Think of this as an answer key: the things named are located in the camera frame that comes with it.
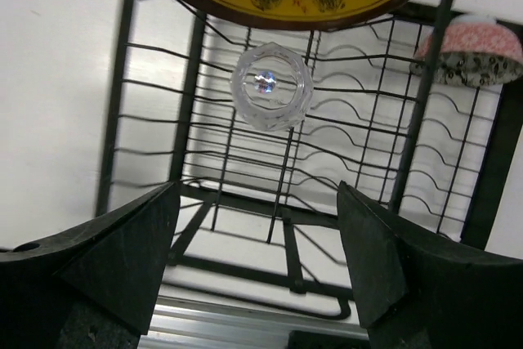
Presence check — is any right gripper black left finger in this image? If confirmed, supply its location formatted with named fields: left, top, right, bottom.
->
left=1, top=182, right=181, bottom=348

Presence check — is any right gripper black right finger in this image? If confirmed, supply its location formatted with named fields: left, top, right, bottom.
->
left=337, top=182, right=522, bottom=348

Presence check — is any clear glass cup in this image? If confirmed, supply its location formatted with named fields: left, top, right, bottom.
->
left=230, top=42, right=314, bottom=132

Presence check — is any floral patterned bowl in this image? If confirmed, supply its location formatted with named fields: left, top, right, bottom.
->
left=433, top=14, right=522, bottom=87

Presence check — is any aluminium rail frame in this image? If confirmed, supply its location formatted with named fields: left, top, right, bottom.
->
left=138, top=296, right=370, bottom=348

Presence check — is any black wire dish rack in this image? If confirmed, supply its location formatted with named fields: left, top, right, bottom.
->
left=94, top=0, right=522, bottom=322

